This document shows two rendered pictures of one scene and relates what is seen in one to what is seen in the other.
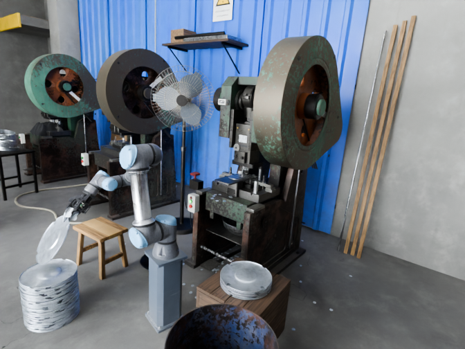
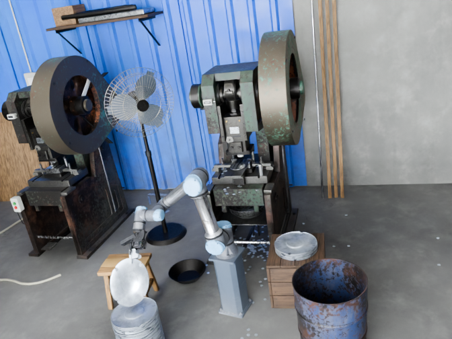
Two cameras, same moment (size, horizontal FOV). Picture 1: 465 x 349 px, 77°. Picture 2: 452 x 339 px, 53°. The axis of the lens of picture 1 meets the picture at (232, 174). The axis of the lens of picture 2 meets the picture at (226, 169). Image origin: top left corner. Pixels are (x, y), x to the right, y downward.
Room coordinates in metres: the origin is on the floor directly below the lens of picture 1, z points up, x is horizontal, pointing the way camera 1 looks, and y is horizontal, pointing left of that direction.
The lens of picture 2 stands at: (-0.92, 1.15, 2.08)
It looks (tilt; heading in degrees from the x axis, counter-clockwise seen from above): 22 degrees down; 340
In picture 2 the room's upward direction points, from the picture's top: 9 degrees counter-clockwise
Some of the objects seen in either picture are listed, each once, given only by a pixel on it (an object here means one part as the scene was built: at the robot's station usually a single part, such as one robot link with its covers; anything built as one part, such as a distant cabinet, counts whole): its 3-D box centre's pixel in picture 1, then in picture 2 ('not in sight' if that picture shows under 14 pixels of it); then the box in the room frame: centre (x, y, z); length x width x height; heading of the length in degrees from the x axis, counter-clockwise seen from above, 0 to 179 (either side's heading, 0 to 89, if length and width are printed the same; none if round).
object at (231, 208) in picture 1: (257, 165); (244, 148); (2.31, -0.20, 0.83); 0.79 x 0.43 x 1.34; 142
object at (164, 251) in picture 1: (165, 245); (225, 246); (1.53, 0.36, 0.50); 0.15 x 0.15 x 0.10
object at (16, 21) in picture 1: (34, 26); not in sight; (6.39, 4.20, 2.44); 1.25 x 0.92 x 0.27; 52
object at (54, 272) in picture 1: (49, 272); (134, 312); (1.49, 1.03, 0.29); 0.29 x 0.29 x 0.01
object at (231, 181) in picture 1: (232, 186); (237, 176); (2.06, 0.00, 0.72); 0.25 x 0.14 x 0.14; 142
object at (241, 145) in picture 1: (245, 142); (236, 132); (2.16, -0.08, 1.04); 0.17 x 0.15 x 0.30; 142
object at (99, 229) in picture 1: (101, 246); (129, 281); (2.04, 0.98, 0.16); 0.34 x 0.24 x 0.34; 59
